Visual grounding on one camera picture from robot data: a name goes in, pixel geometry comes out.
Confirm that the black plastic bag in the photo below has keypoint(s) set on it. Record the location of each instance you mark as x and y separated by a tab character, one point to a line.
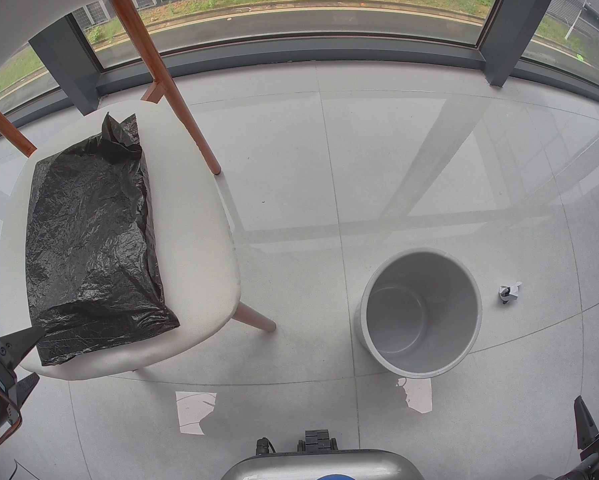
89	248

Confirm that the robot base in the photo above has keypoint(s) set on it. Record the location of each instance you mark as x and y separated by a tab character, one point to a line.
319	463

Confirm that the white chair with wooden legs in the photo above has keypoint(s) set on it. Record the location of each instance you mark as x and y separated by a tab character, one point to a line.
194	248

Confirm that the window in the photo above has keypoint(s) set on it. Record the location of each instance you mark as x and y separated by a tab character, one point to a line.
329	48

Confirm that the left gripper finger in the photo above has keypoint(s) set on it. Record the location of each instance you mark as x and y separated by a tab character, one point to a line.
25	387
17	345

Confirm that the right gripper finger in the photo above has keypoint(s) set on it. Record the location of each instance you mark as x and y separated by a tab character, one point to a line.
584	423

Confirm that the white paper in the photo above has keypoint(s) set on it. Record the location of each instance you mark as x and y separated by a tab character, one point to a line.
507	293

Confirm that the white trash bin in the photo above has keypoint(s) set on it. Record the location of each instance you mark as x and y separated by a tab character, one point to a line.
409	268

